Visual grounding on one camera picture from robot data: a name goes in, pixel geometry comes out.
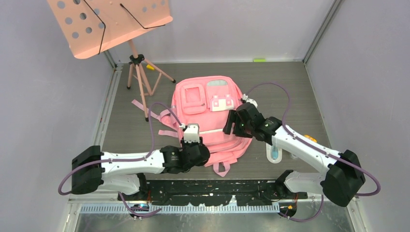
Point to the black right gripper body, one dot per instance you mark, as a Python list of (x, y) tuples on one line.
[(243, 129)]

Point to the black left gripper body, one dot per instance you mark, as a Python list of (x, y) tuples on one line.
[(188, 145)]

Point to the pink student backpack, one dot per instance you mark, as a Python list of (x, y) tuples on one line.
[(207, 101)]

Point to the blue correction tape pack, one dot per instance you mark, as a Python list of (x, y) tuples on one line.
[(273, 154)]

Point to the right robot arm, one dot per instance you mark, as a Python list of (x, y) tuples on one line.
[(339, 176)]

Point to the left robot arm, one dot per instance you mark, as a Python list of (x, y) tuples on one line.
[(93, 169)]

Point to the colourful toy train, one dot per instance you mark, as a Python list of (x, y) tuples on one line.
[(311, 138)]

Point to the pink music stand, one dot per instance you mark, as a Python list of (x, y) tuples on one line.
[(94, 26)]

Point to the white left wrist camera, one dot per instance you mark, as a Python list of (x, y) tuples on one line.
[(190, 133)]

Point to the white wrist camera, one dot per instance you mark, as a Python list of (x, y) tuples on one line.
[(246, 99), (190, 133)]

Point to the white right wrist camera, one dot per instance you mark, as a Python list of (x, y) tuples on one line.
[(246, 99)]

